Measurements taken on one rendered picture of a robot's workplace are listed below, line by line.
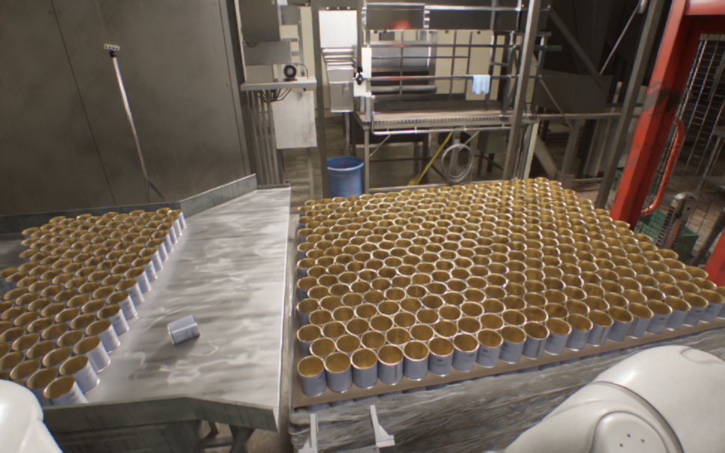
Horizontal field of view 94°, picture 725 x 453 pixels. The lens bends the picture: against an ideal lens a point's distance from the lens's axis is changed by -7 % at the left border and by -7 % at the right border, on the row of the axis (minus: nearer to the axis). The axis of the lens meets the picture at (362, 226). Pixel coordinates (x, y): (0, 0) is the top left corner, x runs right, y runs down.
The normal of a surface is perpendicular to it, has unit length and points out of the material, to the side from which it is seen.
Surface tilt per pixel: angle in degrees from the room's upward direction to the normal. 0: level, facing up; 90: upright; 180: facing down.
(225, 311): 0
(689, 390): 10
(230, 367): 0
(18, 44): 90
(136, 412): 90
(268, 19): 90
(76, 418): 90
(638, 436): 23
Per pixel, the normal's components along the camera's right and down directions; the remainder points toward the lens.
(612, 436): 0.04, -0.59
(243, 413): -0.14, 0.47
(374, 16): 0.15, 0.46
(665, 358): -0.11, -0.99
